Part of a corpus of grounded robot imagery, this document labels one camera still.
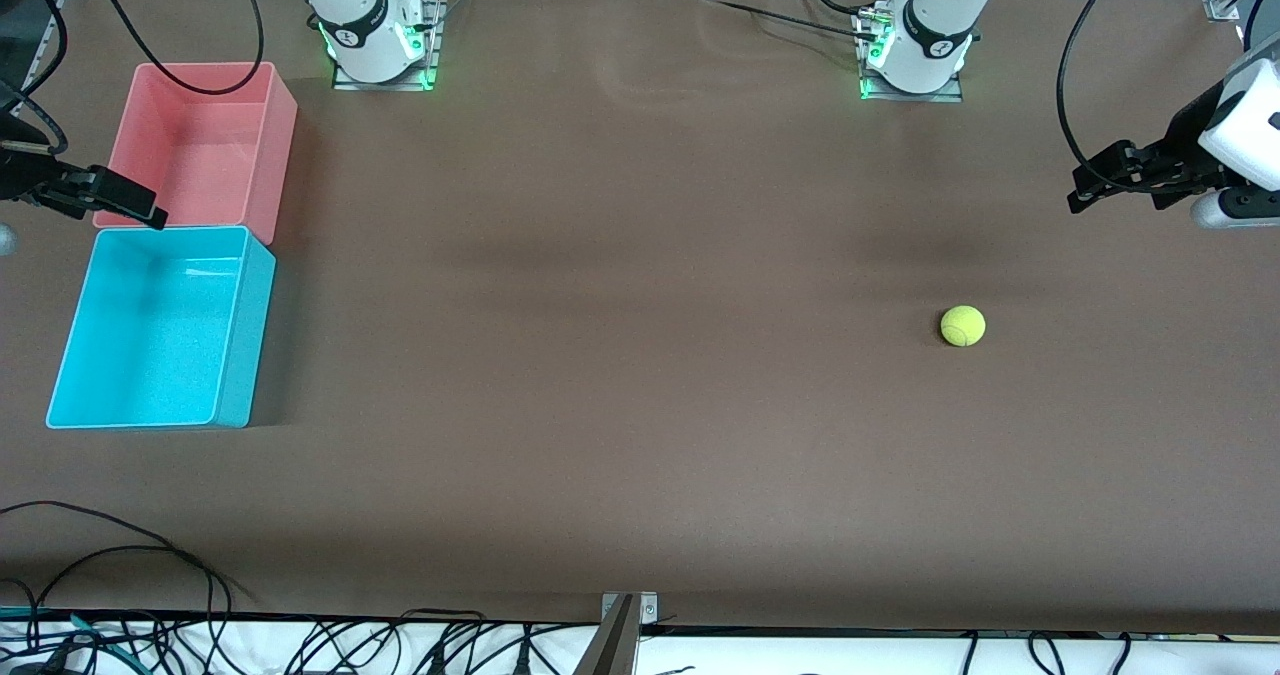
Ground yellow-green tennis ball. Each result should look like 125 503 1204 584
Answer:
940 305 987 348

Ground pink plastic bin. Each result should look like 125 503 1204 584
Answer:
93 62 299 247

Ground blue plastic bin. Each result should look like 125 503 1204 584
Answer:
46 225 277 430

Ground brown table cover sheet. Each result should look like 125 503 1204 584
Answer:
0 0 1280 636

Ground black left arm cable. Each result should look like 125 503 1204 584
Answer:
1058 0 1143 194

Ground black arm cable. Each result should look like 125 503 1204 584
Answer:
0 0 265 156
1058 0 1143 194

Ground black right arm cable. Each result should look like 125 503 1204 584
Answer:
0 0 265 156

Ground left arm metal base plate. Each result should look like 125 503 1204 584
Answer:
858 5 966 104

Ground long looping black cable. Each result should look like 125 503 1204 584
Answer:
0 500 251 621

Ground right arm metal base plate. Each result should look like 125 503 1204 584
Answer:
332 0 443 92

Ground thin grey cable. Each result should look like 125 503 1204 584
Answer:
424 0 482 32

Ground teal cable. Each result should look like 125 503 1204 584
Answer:
0 605 131 661

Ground small metal bracket plate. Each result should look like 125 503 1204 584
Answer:
600 592 659 624

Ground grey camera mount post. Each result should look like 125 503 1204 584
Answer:
572 595 641 675

